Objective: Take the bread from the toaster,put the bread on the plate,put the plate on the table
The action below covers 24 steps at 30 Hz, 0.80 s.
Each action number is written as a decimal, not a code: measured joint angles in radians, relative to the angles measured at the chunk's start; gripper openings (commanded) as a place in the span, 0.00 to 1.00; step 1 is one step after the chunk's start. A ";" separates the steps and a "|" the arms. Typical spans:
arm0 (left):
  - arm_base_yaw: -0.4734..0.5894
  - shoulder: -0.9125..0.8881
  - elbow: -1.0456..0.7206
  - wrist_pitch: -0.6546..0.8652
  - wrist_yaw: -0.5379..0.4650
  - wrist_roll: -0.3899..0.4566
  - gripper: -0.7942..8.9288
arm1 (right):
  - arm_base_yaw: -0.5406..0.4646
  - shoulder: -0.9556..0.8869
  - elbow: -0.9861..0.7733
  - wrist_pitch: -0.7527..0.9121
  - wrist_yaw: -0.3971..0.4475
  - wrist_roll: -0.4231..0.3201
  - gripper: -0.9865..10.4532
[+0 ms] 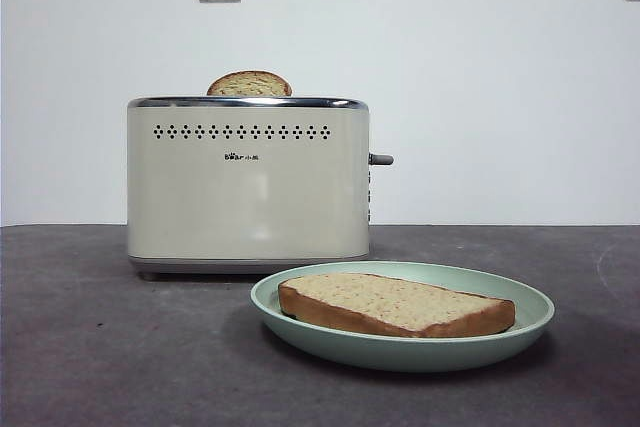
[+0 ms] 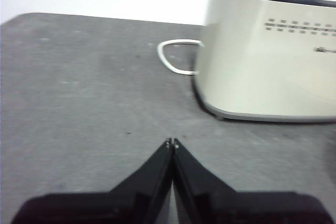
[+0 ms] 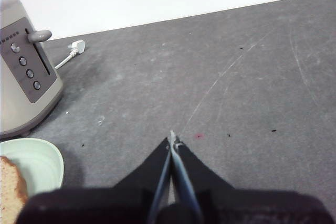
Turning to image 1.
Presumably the brown toasted bread slice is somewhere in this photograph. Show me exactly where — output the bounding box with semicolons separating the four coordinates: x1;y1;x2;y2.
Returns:
277;272;517;339
206;70;294;97

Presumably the pale green round plate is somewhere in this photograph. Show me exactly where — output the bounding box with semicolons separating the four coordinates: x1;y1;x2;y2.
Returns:
249;260;557;374

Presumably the cream two-slot toaster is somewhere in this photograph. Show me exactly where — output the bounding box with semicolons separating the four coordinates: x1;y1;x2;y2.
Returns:
126;95;395;282

